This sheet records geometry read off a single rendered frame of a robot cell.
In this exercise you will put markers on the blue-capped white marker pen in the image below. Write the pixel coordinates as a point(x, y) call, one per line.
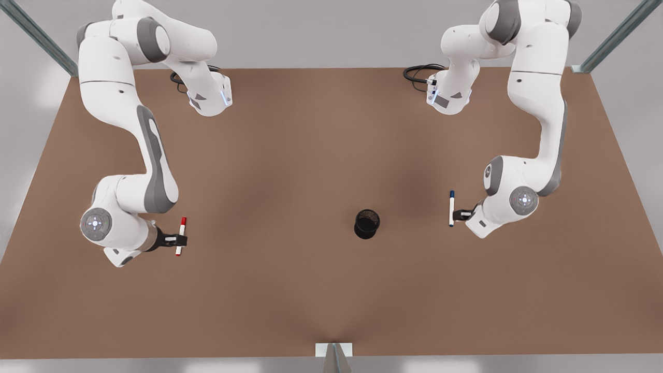
point(451, 208)

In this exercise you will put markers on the red-capped white marker pen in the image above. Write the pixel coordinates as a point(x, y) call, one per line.
point(180, 237)

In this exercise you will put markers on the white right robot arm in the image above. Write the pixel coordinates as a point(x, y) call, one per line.
point(120, 93)

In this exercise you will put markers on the black mesh pen holder cup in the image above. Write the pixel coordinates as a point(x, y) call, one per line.
point(367, 224)

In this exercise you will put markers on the silver frame post with foot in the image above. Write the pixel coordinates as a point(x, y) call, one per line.
point(335, 357)

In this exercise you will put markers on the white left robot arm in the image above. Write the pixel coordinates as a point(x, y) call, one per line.
point(533, 88)

